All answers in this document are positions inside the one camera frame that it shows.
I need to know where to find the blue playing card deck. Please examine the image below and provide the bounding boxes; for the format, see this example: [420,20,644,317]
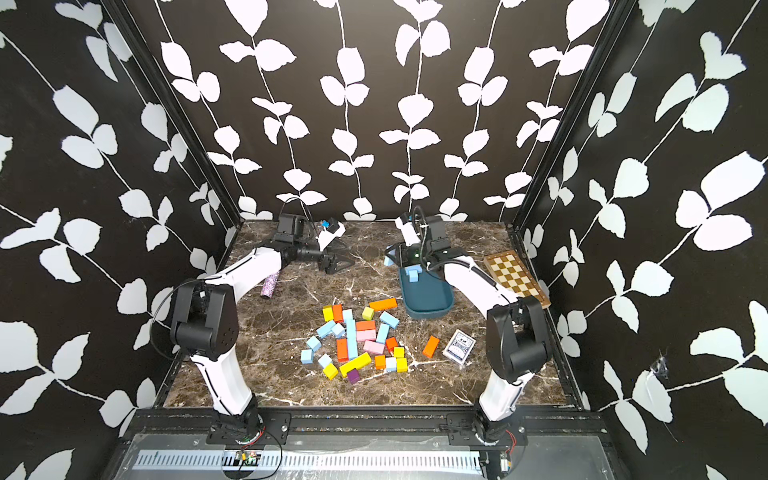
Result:
[443,329,476,367]

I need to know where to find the red flat block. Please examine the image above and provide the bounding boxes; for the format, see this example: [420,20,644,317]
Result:
[355,320,376,331]

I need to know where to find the long yellow block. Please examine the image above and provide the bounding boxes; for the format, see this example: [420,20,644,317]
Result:
[340,352,372,378]

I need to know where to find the long orange block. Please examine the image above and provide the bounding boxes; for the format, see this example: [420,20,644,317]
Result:
[369,298,397,312]

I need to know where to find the light blue slanted block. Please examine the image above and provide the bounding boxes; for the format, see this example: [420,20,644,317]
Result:
[376,323,390,344]

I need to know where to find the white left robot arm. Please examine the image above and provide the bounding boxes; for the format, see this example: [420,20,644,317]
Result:
[169,214,353,424]

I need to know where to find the red upright block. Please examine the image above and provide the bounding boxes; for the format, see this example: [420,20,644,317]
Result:
[332,304,344,323]

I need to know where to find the purple small block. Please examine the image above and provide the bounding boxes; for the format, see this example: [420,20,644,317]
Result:
[347,369,361,384]

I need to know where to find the small yellow block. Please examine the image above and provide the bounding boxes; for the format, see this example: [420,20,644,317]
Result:
[323,364,339,380]

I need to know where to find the light blue corner block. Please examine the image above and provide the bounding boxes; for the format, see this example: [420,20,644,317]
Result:
[301,349,314,364]

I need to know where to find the teal plastic tray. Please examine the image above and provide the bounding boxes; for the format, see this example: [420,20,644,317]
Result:
[398,266,455,320]

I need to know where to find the pink block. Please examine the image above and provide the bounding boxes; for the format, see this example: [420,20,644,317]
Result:
[363,341,385,356]

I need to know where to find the orange upright block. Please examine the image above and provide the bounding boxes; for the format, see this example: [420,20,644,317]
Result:
[336,338,349,364]

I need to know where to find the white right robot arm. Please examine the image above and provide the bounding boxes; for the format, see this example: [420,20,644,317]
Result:
[390,206,552,438]

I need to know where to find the orange lone block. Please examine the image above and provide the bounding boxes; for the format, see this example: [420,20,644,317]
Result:
[422,336,440,359]

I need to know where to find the light blue long block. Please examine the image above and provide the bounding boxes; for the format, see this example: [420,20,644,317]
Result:
[316,320,337,339]

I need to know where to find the wooden chessboard box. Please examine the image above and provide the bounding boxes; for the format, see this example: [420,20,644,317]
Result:
[483,250,551,309]

